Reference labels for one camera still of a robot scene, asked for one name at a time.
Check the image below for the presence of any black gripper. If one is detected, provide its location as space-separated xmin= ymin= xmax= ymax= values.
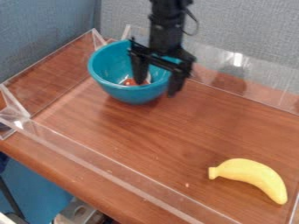
xmin=128 ymin=14 xmax=194 ymax=97

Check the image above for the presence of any brown white toy mushroom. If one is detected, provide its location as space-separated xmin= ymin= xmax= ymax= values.
xmin=121 ymin=78 xmax=150 ymax=86

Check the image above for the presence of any blue bowl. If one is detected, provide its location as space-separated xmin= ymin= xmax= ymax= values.
xmin=88 ymin=40 xmax=176 ymax=104

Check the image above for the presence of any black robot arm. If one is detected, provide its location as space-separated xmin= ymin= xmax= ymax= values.
xmin=128 ymin=0 xmax=198 ymax=97

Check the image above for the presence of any clear acrylic barrier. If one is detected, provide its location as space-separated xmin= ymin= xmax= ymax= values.
xmin=0 ymin=31 xmax=299 ymax=224

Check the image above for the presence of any yellow toy banana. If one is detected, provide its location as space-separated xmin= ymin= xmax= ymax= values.
xmin=208 ymin=158 xmax=288 ymax=205

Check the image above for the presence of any black cable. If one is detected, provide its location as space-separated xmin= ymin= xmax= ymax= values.
xmin=181 ymin=8 xmax=201 ymax=37

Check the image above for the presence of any grey metal bracket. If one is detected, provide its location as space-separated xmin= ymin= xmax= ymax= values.
xmin=50 ymin=198 xmax=105 ymax=224

